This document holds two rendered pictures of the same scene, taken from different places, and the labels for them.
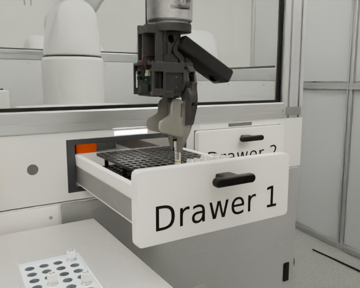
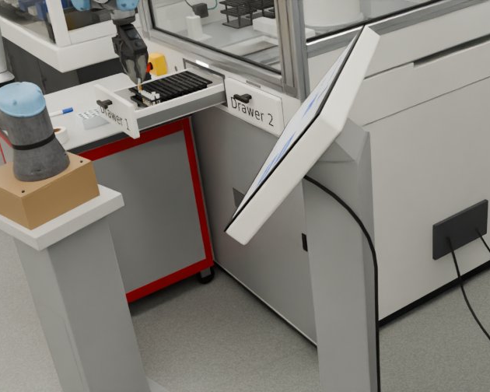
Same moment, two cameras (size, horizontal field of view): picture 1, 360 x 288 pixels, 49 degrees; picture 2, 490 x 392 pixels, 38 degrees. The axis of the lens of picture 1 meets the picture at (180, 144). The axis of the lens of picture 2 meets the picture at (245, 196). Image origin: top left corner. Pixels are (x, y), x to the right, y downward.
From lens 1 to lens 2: 2.50 m
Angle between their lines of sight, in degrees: 88
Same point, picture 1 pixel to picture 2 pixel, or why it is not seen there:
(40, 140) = (175, 54)
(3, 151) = (167, 54)
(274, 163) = (124, 107)
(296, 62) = (287, 40)
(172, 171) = (99, 90)
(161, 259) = (226, 158)
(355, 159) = not seen: outside the picture
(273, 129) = (267, 99)
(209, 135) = (229, 84)
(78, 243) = not seen: hidden behind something
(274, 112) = (275, 84)
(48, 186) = not seen: hidden behind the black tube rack
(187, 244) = (237, 158)
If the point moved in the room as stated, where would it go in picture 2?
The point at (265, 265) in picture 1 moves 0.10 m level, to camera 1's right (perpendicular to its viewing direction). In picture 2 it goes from (287, 220) to (289, 236)
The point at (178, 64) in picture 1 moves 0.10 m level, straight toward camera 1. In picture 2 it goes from (117, 40) to (85, 44)
